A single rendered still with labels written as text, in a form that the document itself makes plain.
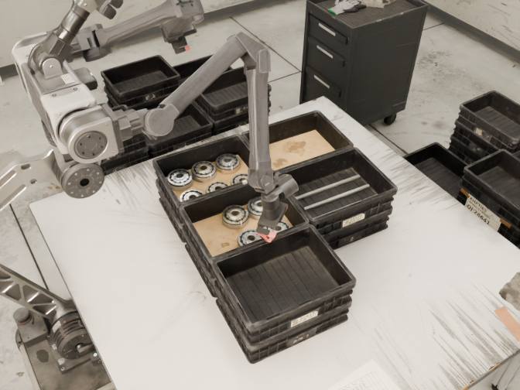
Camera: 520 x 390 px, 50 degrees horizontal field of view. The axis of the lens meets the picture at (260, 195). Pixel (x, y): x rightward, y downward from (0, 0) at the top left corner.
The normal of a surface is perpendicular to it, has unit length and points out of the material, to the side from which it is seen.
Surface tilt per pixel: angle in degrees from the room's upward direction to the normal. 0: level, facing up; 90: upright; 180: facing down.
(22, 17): 90
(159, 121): 57
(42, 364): 0
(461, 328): 0
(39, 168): 90
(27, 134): 0
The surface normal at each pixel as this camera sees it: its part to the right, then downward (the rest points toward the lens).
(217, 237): 0.01, -0.73
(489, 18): -0.84, 0.36
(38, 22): 0.54, 0.58
